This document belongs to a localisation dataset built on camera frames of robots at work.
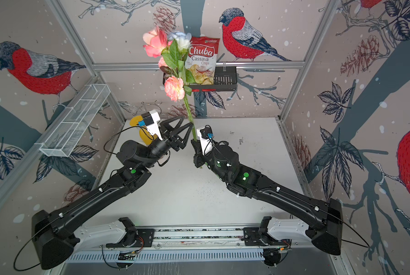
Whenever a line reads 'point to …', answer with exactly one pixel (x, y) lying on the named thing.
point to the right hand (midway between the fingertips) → (192, 140)
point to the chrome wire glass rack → (153, 103)
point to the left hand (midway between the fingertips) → (189, 118)
